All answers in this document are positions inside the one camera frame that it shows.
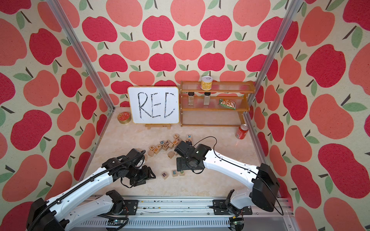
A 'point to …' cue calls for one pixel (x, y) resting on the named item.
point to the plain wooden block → (170, 154)
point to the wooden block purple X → (166, 142)
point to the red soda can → (242, 132)
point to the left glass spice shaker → (191, 98)
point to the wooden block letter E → (174, 173)
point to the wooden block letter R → (165, 175)
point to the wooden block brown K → (151, 147)
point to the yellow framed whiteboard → (154, 105)
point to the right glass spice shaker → (206, 98)
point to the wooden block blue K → (189, 136)
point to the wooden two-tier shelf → (225, 96)
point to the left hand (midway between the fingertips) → (152, 182)
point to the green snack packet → (229, 104)
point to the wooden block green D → (181, 173)
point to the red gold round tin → (124, 118)
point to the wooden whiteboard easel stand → (149, 126)
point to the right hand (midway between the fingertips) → (185, 168)
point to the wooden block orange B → (155, 150)
